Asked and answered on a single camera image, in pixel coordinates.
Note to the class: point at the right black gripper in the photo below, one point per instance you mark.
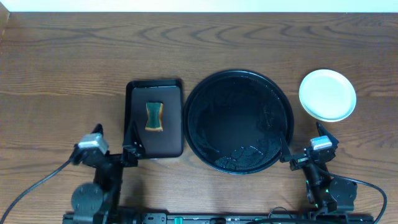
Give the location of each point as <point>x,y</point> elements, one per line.
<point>286,156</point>

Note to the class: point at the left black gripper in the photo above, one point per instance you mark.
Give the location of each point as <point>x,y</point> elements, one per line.
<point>114,158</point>

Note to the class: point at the yellow green scrub sponge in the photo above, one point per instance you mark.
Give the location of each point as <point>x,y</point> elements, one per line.
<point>154,116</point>

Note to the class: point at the mint green plate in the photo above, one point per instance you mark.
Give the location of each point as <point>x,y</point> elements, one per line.
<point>327,95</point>

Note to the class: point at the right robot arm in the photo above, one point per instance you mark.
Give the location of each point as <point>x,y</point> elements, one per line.
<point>333,197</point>

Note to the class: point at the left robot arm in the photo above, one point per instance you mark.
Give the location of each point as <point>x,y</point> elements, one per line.
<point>98,201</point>

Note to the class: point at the black rectangular tray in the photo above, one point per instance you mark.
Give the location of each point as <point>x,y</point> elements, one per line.
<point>157,144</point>

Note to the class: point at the black round tray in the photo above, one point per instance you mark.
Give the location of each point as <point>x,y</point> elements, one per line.
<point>236,121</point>

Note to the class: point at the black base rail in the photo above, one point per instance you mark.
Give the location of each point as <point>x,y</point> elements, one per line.
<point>217,218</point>

